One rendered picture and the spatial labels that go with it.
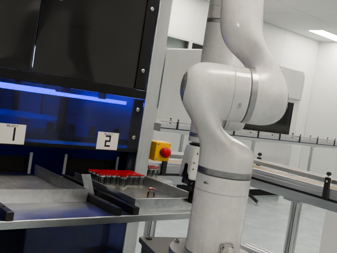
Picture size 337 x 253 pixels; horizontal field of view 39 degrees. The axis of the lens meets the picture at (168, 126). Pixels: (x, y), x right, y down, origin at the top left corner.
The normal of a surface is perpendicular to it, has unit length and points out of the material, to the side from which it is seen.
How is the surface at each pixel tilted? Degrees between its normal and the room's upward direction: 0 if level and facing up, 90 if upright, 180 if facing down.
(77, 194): 90
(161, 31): 90
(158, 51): 90
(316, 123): 90
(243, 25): 77
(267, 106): 105
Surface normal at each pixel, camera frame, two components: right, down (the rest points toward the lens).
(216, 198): -0.29, 0.00
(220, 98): 0.14, 0.25
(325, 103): -0.76, -0.08
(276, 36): 0.63, 0.14
